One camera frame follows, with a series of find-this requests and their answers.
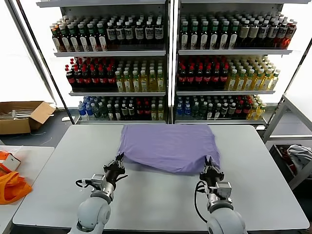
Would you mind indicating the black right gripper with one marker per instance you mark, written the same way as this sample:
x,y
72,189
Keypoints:
x,y
212,179

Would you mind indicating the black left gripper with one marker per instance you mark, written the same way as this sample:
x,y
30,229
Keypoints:
x,y
114,174

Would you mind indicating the purple t-shirt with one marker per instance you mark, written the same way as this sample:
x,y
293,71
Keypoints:
x,y
168,146

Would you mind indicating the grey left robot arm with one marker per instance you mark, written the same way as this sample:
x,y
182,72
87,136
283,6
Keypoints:
x,y
93,212

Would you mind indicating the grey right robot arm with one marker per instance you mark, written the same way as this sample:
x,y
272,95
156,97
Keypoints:
x,y
224,219

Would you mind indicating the dark bottle white cap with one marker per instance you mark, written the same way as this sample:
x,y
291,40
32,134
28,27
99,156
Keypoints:
x,y
225,111
117,113
110,113
131,112
210,113
217,112
232,111
124,112

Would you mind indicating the green drink bottle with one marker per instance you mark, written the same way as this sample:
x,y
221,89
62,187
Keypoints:
x,y
104,112
202,111
97,112
195,111

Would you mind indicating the cola bottle red cap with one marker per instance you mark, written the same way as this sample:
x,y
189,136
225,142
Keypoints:
x,y
215,79
139,112
111,80
182,79
147,112
102,80
207,79
199,79
246,108
240,109
224,78
86,80
94,80
190,79
70,80
78,80

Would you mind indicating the blue water bottle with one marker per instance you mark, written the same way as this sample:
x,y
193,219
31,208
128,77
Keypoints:
x,y
82,111
187,111
89,111
179,111

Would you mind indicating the black storage bin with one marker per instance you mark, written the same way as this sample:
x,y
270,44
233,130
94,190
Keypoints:
x,y
278,156

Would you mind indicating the small white floor object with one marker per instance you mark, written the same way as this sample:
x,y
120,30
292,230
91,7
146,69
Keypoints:
x,y
65,119

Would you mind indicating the red garment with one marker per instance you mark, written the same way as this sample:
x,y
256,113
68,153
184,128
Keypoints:
x,y
285,152

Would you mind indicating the grey white garment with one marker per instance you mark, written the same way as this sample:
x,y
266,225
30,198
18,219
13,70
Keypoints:
x,y
299,153

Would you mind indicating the crumpled clear plastic wrap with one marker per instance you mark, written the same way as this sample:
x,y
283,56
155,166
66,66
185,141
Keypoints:
x,y
15,150

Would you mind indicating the small white carton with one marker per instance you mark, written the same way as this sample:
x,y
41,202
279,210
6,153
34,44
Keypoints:
x,y
12,162

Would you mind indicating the orange fabric bag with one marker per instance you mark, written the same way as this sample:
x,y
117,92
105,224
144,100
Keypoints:
x,y
12,187

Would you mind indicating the brown cardboard box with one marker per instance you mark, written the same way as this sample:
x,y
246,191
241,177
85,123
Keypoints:
x,y
14,126

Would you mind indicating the grey metal shelf unit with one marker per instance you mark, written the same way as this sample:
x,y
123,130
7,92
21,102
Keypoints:
x,y
109,53
231,52

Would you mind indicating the white packing material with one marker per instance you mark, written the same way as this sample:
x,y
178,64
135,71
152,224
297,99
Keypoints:
x,y
17,114

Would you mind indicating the dark tea bottle green label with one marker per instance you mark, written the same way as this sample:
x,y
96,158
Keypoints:
x,y
214,36
204,36
73,39
92,39
64,39
83,39
234,36
194,36
224,36
102,39
184,36

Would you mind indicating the dark bottle blue-white label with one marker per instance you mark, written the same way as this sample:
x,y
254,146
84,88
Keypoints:
x,y
120,34
111,34
282,33
273,33
159,33
139,34
128,34
149,33
263,33

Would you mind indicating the dark bottle beige label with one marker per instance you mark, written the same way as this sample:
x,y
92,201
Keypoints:
x,y
253,34
244,34

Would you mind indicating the brown tea bottle white label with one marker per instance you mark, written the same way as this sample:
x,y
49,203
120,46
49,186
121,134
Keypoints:
x,y
56,40

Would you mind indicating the red drink bottle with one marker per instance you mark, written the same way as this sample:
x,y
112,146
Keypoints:
x,y
290,34

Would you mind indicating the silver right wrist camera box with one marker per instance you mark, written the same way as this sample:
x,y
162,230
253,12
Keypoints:
x,y
223,189

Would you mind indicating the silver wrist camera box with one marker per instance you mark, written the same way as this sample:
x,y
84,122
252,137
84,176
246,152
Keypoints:
x,y
223,189
97,181

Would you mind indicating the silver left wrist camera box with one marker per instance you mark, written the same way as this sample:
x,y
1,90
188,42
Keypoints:
x,y
97,181

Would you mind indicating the grey metal frame cart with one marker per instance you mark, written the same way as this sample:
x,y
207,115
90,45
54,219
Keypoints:
x,y
292,137

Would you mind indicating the dark slanted frame post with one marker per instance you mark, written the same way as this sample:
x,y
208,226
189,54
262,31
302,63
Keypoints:
x,y
295,73
55,83

